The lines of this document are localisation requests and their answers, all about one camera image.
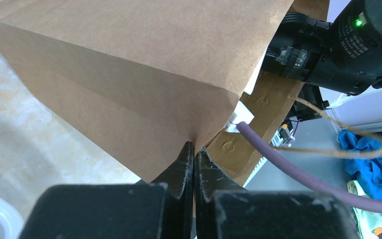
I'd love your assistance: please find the blue snack bag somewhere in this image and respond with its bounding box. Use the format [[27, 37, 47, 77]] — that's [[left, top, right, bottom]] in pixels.
[[338, 130, 382, 200]]

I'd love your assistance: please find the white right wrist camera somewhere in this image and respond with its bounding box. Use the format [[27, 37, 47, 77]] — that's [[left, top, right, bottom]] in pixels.
[[224, 101, 254, 133]]

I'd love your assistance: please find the white plastic basket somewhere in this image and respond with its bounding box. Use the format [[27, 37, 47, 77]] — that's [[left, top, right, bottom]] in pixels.
[[0, 198, 24, 239]]

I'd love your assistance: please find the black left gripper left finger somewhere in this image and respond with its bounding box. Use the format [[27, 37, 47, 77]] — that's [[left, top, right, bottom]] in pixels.
[[19, 141, 194, 239]]

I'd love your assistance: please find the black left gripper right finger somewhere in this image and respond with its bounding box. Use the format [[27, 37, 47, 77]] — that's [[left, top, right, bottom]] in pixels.
[[194, 148, 360, 239]]

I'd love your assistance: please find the brown paper bag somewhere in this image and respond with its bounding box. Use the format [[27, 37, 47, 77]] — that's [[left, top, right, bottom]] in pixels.
[[0, 0, 328, 184]]

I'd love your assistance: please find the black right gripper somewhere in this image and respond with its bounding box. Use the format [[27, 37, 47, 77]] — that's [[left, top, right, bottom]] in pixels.
[[262, 12, 331, 82]]

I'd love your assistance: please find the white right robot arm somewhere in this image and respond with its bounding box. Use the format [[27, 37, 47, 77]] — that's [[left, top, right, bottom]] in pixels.
[[262, 0, 382, 96]]

